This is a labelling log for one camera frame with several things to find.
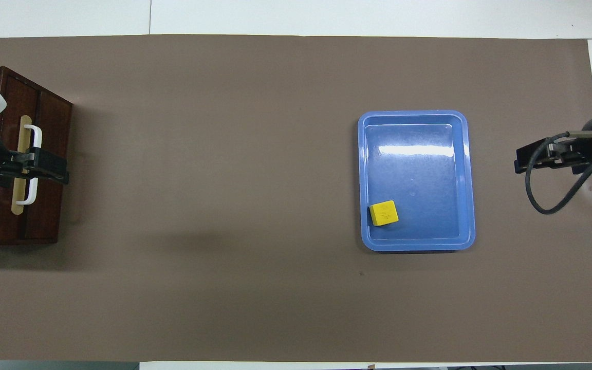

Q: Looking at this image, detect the dark wooden drawer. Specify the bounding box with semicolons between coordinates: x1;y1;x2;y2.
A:
3;72;73;242

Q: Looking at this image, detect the blue plastic tray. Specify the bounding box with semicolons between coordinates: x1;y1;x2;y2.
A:
357;109;476;252

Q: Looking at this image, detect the white drawer handle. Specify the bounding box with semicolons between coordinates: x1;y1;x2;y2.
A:
16;125;43;206

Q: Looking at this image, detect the tan handle backplate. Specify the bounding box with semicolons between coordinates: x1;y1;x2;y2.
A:
11;116;32;215

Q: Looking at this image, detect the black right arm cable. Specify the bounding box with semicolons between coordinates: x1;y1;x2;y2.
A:
525;131;592;215

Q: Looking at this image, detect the brown table mat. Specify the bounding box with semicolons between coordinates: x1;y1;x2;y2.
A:
0;34;592;363

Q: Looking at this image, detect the yellow cube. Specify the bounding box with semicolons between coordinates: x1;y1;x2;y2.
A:
368;200;399;227

